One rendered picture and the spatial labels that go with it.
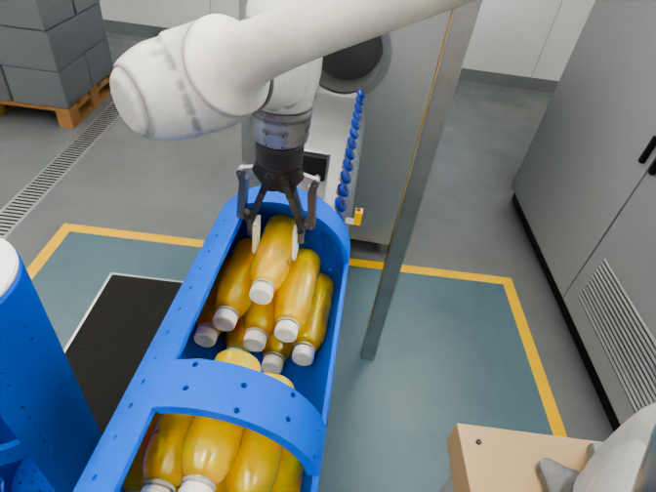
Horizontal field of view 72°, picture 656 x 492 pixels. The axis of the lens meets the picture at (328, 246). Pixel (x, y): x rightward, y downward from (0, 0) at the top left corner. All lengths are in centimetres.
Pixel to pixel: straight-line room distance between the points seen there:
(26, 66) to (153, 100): 336
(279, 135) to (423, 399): 161
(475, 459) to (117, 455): 49
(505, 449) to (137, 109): 69
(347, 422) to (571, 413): 100
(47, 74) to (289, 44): 339
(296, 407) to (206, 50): 41
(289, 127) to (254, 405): 37
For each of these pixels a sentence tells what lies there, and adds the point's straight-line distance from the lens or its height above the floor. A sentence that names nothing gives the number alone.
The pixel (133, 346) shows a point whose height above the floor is 15.
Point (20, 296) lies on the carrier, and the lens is 108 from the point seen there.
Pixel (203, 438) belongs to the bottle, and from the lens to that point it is 60.
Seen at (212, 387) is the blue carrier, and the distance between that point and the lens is 56.
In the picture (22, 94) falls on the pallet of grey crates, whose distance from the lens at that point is 395.
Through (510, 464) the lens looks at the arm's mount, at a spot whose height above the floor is 106.
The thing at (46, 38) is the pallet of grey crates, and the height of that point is 62.
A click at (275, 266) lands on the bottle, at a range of 77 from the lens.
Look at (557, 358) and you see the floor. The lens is 252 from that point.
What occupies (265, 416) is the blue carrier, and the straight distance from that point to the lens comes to 56.
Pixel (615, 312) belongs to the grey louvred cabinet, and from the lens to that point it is 232.
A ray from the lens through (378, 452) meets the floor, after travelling 192.
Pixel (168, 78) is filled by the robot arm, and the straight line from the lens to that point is 49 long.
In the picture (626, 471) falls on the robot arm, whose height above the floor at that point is 126.
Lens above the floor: 171
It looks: 41 degrees down
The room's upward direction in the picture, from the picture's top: 8 degrees clockwise
